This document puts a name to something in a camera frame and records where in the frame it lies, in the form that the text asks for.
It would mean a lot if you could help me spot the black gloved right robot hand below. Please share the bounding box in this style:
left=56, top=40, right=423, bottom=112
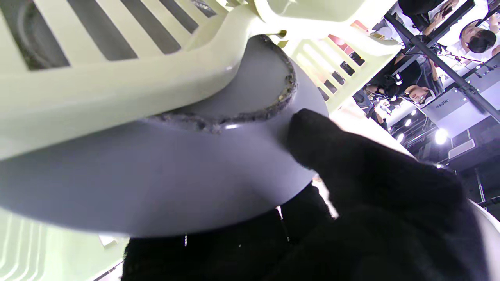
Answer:
left=121, top=108, right=491, bottom=281

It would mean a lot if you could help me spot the grey round plate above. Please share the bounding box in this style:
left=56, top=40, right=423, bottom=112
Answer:
left=0, top=34, right=330, bottom=238

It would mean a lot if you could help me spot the grey monitor with logo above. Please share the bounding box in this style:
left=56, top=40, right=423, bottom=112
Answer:
left=420, top=55, right=500, bottom=137

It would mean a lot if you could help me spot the person in black shirt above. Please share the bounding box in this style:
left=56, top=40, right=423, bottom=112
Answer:
left=367, top=55, right=436, bottom=106

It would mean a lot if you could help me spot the black metal truss pole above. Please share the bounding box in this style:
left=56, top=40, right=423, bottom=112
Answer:
left=385, top=12, right=500, bottom=125

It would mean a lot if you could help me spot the person with black hair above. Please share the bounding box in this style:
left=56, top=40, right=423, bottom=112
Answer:
left=459, top=20, right=498, bottom=55

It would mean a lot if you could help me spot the green plastic dish rack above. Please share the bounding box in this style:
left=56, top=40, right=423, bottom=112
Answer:
left=0, top=0, right=403, bottom=281

